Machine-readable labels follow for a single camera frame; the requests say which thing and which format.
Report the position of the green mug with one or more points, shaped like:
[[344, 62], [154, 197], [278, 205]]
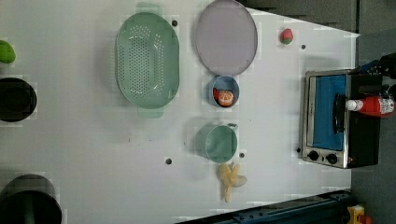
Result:
[[218, 143]]

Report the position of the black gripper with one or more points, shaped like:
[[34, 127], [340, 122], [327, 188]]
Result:
[[384, 67]]

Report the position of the red ketchup bottle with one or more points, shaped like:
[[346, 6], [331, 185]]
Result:
[[373, 106]]

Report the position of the blue metal frame rail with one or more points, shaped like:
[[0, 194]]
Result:
[[326, 208]]

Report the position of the small blue bowl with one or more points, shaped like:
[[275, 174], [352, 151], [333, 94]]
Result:
[[221, 83]]

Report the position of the green plastic colander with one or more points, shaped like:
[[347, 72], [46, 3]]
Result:
[[147, 55]]

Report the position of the black silver toaster oven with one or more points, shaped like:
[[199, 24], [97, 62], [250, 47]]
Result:
[[332, 135]]

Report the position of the peeled toy banana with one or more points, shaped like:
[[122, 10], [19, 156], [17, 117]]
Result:
[[230, 178]]

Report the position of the toy orange half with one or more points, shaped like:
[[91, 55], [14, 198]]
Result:
[[225, 98]]

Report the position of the green toy fruit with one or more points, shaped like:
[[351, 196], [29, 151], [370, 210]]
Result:
[[7, 53]]

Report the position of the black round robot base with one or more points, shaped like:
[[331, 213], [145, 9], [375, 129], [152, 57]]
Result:
[[18, 99]]

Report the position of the yellow red clamp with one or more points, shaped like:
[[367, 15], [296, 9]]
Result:
[[357, 215]]

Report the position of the round lilac plate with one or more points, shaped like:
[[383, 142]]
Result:
[[226, 38]]

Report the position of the toy strawberry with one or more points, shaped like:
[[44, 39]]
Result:
[[286, 36]]

